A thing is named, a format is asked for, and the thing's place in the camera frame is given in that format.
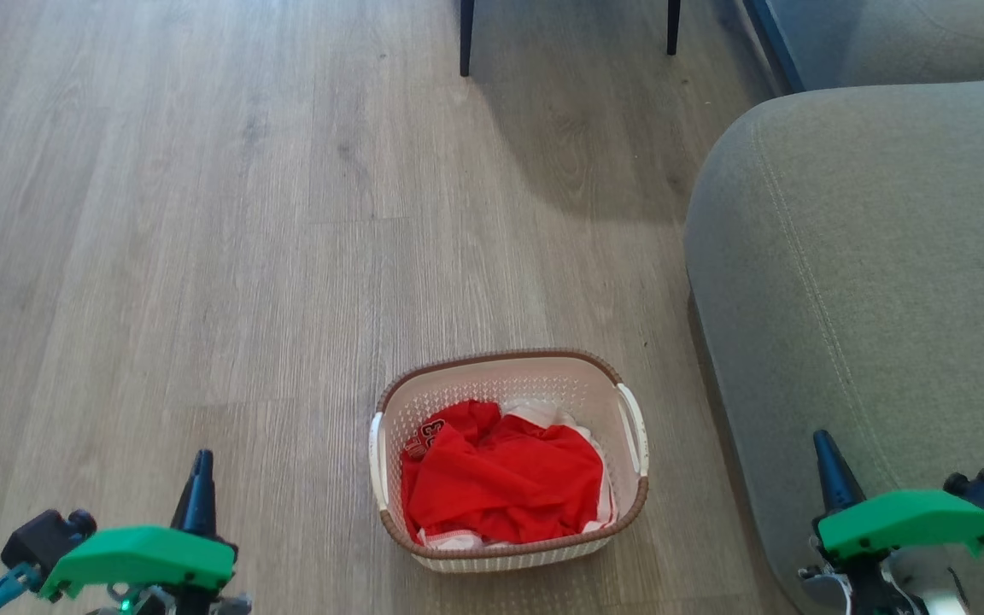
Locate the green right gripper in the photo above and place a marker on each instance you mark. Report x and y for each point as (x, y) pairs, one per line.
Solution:
(902, 521)

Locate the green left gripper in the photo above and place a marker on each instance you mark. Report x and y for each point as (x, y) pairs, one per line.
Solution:
(142, 555)

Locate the white laundry basket brown rim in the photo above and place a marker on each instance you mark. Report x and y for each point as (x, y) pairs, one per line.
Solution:
(500, 380)

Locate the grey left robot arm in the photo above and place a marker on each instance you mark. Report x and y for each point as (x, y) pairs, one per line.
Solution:
(231, 605)

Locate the blue left wrist connector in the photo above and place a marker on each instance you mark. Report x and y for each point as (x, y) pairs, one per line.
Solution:
(1, 591)

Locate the grey fabric sofa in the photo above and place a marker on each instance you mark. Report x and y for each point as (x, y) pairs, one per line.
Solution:
(868, 256)

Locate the red jersey garment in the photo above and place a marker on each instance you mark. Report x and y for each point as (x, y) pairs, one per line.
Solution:
(505, 483)

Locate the grey sofa cushion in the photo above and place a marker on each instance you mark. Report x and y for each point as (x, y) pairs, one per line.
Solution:
(910, 43)

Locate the black chair leg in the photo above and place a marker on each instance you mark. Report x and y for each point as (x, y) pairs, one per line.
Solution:
(465, 38)
(673, 26)

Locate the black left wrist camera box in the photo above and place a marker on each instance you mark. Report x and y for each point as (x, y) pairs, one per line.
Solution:
(43, 538)

